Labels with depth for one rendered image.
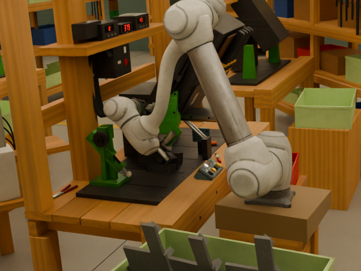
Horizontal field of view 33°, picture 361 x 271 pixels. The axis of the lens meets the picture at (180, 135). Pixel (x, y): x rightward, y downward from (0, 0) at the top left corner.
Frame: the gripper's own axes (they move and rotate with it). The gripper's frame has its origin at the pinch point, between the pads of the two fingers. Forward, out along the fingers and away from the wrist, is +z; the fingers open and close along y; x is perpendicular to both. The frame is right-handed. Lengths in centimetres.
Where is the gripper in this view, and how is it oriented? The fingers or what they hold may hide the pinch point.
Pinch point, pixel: (152, 109)
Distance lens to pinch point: 288.8
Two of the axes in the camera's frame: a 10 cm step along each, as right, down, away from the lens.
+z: 3.9, -0.3, 9.2
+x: -6.8, 6.7, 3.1
